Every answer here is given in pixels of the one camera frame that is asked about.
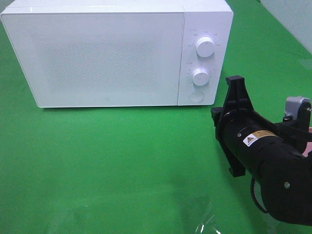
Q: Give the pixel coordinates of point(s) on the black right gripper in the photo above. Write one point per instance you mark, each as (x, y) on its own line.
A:
(235, 125)

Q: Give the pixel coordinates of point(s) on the round door release button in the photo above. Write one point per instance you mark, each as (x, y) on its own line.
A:
(196, 96)

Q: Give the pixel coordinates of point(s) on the pink round plate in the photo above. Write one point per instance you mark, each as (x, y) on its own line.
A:
(308, 146)

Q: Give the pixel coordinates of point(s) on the white microwave door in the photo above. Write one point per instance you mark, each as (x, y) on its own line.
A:
(95, 60)

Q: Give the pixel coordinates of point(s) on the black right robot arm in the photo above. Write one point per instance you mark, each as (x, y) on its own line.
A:
(271, 152)

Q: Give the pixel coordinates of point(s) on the lower white control knob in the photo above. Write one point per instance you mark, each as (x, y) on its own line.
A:
(200, 76)

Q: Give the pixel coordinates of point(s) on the white control knob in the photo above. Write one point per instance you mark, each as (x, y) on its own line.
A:
(200, 76)
(205, 46)

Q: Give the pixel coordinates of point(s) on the upper white control knob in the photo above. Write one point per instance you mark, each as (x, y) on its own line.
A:
(205, 46)

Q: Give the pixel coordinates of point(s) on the white microwave oven body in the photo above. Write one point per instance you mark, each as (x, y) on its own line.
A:
(201, 17)

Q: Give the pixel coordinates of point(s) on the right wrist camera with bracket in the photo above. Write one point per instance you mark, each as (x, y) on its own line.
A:
(295, 127)

